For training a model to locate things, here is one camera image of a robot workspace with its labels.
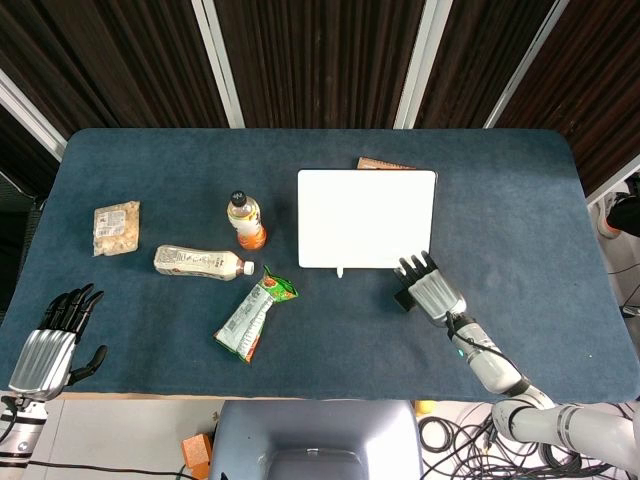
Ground person's shoe white orange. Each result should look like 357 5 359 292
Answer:
596 191 640 240

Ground green white snack packet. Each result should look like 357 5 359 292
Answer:
213 265 300 365

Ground orange box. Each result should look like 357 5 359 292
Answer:
180 433 214 480

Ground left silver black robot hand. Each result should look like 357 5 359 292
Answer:
8 283 109 402

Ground white rectangular board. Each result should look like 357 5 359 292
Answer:
297 169 439 279

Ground orange tea bottle black cap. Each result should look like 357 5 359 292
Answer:
226 190 268 251

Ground blue table cloth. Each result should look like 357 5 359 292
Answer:
0 128 640 403

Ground tangle of black cables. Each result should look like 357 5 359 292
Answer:
417 399 640 480

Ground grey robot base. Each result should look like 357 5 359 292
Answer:
208 399 425 480

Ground small black block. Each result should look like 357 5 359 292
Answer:
393 285 417 313

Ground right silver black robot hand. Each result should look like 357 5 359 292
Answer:
393 251 468 329

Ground beige milk tea bottle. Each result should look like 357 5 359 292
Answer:
153 244 256 283

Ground clear bag of nuts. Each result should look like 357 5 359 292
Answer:
92 200 142 258

